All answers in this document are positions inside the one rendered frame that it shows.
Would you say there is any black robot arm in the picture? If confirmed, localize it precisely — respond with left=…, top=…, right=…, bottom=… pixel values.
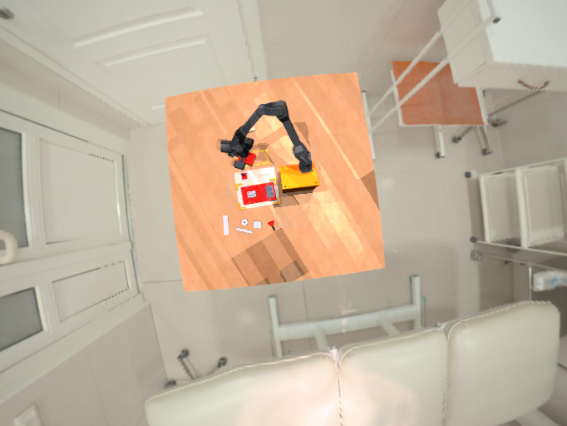
left=220, top=100, right=313, bottom=173

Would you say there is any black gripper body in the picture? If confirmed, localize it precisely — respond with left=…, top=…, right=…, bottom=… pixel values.
left=234, top=137, right=254, bottom=171

